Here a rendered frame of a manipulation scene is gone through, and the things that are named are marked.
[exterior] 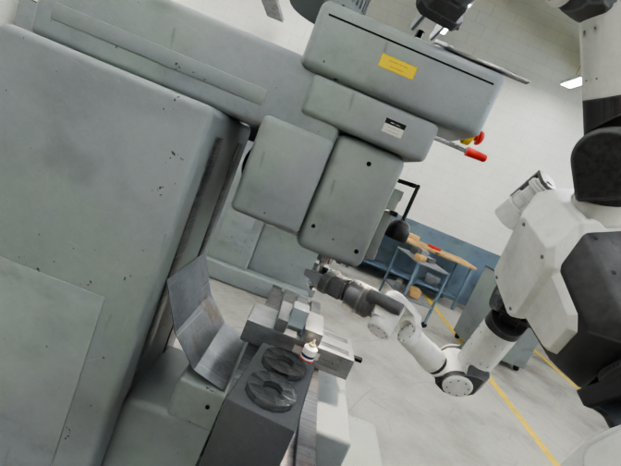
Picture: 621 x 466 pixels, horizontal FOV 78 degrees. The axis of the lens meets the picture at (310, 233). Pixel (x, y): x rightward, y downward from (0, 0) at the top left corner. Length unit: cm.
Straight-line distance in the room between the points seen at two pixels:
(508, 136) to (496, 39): 175
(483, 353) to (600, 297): 45
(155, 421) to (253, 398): 60
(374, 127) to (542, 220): 43
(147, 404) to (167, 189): 61
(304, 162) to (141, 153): 38
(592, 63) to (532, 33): 802
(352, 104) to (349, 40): 14
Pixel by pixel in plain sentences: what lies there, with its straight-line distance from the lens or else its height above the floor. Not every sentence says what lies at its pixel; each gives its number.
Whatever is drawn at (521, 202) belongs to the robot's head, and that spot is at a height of 162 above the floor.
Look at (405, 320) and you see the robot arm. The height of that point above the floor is 123.
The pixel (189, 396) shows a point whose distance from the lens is 116.
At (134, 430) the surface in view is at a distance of 129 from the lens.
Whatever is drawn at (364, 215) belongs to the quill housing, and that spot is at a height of 145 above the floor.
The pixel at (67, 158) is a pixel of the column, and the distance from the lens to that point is 104.
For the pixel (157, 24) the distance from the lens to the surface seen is 111.
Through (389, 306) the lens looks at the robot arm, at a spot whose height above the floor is 127.
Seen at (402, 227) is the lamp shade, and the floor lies 145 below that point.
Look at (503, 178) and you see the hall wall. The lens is 834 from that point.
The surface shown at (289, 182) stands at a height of 146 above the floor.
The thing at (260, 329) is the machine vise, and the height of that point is 101.
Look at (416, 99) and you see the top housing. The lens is 100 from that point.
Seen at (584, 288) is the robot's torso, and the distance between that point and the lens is 75.
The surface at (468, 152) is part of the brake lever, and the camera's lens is 104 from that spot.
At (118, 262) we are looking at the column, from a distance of 101.
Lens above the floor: 154
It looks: 10 degrees down
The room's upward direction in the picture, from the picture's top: 22 degrees clockwise
